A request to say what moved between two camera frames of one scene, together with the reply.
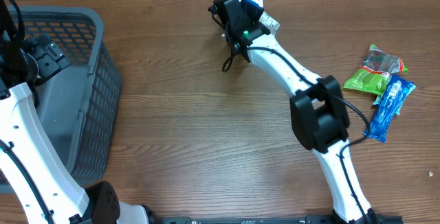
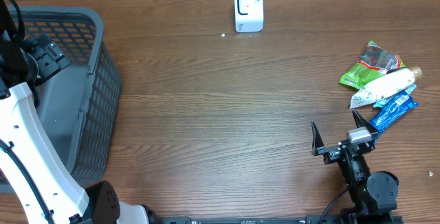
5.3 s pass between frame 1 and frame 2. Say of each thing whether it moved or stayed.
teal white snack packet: moved
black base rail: stayed
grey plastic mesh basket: stayed
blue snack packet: moved
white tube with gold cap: moved
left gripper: stayed
